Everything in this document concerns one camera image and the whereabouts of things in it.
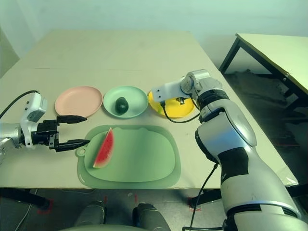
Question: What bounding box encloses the side table with black legs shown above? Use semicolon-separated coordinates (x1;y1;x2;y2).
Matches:
218;33;308;106

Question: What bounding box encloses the white floor cable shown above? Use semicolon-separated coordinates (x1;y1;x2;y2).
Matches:
20;189;39;227

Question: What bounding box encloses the mint green plate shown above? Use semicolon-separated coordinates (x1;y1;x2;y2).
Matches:
103;85;149;119

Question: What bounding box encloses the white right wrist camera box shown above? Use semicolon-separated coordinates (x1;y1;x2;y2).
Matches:
151;80;186;104

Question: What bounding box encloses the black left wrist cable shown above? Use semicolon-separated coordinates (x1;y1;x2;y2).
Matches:
0;90;40;120

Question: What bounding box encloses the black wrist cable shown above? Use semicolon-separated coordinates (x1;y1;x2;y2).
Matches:
159;101;202;124
0;90;40;120

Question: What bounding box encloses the yellow plate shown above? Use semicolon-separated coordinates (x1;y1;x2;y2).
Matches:
148;89;196;118

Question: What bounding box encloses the watermelon slice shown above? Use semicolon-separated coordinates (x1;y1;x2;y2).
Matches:
92;127;115;169

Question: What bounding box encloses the pale robot torso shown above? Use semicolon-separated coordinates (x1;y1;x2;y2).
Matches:
60;223;135;231

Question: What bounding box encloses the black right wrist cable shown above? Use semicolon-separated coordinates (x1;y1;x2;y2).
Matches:
159;101;202;124

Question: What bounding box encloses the robot left leg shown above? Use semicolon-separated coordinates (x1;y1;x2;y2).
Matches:
74;201;108;227

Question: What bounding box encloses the clear plastic bag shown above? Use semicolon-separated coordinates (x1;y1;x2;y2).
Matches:
276;166;299;187

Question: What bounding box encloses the pink plate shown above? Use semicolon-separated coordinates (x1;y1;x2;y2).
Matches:
54;86;103;118

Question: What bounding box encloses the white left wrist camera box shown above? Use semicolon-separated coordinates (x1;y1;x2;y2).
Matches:
19;92;48;149

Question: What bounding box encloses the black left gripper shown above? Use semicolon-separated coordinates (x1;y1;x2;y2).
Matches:
31;115;91;153

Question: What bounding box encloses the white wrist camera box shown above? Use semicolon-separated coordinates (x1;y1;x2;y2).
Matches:
151;80;186;104
19;92;48;149

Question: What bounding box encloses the robot leg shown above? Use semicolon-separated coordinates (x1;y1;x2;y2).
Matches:
133;203;169;231
74;201;108;227

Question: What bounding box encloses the dark green avocado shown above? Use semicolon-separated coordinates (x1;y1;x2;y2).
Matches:
115;97;129;114

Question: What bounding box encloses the green cutting mat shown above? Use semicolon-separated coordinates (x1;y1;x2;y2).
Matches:
75;124;181;189

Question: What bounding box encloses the robot right leg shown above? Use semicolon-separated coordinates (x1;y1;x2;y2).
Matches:
133;203;169;231

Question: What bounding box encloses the black right elbow cable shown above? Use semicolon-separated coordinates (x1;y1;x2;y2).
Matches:
182;163;226;231

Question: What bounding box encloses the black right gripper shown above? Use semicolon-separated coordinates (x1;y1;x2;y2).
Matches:
176;96;191;106

